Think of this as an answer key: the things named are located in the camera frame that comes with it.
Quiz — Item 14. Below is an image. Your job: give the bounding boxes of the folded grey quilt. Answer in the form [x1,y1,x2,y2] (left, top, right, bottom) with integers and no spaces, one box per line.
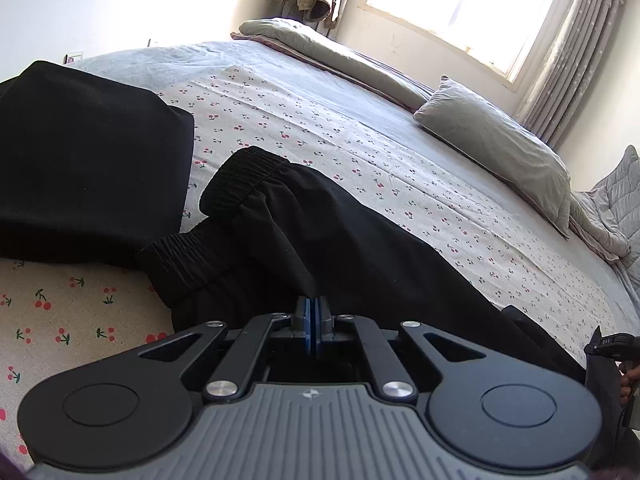
[231,17,436,112]

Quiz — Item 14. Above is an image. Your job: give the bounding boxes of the grey curtain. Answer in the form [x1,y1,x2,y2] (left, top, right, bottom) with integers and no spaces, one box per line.
[515,0,627,148]

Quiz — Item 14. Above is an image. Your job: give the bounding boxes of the folded black garment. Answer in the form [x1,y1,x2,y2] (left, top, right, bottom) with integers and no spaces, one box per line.
[0,60,196,267]

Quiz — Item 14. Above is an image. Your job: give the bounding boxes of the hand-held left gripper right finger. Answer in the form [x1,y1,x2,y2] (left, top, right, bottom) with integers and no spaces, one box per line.
[314,296,488,403]

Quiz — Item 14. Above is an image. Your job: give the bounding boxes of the window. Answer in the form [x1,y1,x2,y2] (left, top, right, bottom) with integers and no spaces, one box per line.
[357,0,571,92]

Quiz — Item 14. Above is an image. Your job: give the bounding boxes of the grey quilted blanket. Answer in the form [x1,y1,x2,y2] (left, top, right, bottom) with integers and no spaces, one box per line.
[567,145,640,281]

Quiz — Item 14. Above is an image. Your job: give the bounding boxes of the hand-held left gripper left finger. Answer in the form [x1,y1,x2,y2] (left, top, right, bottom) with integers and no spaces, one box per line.
[140,296,315,406]

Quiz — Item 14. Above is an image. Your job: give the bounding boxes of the cherry print bed sheet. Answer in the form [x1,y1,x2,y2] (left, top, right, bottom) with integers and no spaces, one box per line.
[0,62,621,466]

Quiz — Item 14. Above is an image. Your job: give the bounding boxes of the grey bed sheet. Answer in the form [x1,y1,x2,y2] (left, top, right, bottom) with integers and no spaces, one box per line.
[70,40,640,321]

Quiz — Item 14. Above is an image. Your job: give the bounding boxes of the grey pillow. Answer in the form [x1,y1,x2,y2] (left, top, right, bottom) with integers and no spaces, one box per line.
[413,76,572,238]

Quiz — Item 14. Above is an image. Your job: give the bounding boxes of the person's right hand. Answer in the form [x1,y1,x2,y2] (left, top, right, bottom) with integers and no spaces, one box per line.
[619,366,640,407]

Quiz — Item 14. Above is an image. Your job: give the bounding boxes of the black pants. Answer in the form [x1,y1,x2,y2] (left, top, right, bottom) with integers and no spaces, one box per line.
[136,146,587,386]

